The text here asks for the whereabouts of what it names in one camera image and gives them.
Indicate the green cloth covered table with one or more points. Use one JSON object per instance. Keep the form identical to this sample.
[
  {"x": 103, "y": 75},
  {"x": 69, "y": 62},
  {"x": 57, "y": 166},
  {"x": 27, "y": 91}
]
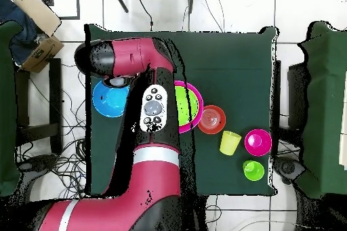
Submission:
[
  {"x": 325, "y": 106},
  {"x": 6, "y": 106}
]

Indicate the black stool frame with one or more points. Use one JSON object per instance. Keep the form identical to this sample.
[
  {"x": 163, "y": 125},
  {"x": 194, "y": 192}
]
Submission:
[{"x": 55, "y": 92}]

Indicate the small orange-red bowl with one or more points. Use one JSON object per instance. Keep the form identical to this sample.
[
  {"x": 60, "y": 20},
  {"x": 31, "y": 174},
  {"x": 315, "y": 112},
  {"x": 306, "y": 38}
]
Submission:
[{"x": 211, "y": 120}]

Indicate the large pink bowl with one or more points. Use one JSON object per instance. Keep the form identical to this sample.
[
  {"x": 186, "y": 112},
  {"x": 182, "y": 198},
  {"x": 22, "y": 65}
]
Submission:
[{"x": 201, "y": 106}]

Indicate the yellow cup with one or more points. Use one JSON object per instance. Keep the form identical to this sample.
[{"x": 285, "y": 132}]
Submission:
[{"x": 230, "y": 143}]

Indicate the light green bowl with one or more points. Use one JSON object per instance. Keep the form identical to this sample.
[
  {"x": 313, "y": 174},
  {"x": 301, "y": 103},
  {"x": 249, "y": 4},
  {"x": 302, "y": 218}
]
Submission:
[{"x": 183, "y": 106}]

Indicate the dark blue cloth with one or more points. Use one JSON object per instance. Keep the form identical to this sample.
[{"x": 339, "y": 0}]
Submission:
[{"x": 19, "y": 36}]

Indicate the black tripod leg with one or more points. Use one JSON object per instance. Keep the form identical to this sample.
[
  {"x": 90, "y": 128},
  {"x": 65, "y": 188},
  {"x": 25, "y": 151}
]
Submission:
[
  {"x": 120, "y": 0},
  {"x": 191, "y": 0}
]

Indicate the green cup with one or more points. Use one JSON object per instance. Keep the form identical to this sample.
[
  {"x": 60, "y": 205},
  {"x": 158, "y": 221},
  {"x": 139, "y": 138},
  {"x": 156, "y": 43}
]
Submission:
[{"x": 254, "y": 171}]

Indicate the small crimson bowl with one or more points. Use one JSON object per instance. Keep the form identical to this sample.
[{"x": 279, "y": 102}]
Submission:
[{"x": 258, "y": 142}]

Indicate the brown cardboard box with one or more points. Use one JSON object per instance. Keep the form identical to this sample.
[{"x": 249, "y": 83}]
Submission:
[{"x": 40, "y": 55}]

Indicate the beige box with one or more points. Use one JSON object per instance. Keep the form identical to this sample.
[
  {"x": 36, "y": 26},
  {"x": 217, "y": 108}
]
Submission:
[{"x": 38, "y": 11}]

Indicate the blue bowl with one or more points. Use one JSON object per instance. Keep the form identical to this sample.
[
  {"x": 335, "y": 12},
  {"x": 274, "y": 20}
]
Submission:
[{"x": 108, "y": 101}]

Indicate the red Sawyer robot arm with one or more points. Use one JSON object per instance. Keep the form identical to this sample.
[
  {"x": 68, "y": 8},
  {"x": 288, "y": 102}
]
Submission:
[{"x": 151, "y": 182}]

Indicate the grey pedestal foot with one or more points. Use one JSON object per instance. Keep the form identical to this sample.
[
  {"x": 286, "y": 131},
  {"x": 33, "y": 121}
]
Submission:
[
  {"x": 40, "y": 163},
  {"x": 288, "y": 168}
]

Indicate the dark green tablecloth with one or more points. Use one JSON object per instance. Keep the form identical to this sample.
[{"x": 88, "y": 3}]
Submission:
[{"x": 230, "y": 57}]

